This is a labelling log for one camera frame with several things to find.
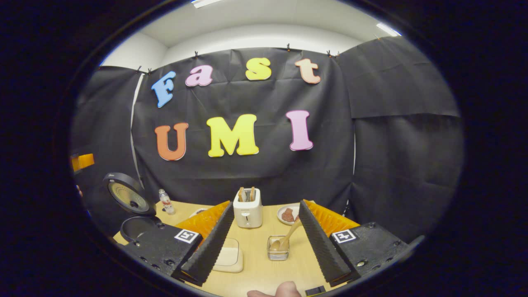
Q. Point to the white toaster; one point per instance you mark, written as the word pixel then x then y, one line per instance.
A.
pixel 247 214

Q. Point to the brown meat piece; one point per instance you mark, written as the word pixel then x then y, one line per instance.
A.
pixel 288 215

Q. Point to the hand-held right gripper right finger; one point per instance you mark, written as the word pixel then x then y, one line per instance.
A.
pixel 324 247

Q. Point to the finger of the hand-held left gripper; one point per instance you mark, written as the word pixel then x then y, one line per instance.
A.
pixel 82 161

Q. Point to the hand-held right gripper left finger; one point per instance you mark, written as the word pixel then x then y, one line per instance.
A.
pixel 210 247

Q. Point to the dark grey rice cooker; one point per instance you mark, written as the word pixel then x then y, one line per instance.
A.
pixel 128 198

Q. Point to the brown toast slice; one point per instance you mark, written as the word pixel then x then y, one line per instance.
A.
pixel 252 194
pixel 241 194

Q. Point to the black backdrop cloth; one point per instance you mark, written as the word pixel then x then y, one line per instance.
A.
pixel 268 173

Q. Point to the round white plate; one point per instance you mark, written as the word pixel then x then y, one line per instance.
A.
pixel 281 218

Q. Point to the long ceiling light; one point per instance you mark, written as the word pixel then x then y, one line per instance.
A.
pixel 206 2
pixel 388 29

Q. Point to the clear rice container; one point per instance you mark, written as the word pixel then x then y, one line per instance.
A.
pixel 231 268

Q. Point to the clear glass chopstick holder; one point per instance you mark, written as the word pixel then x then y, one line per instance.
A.
pixel 277 255

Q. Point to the small plastic bottle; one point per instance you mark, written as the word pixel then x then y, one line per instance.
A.
pixel 167 204

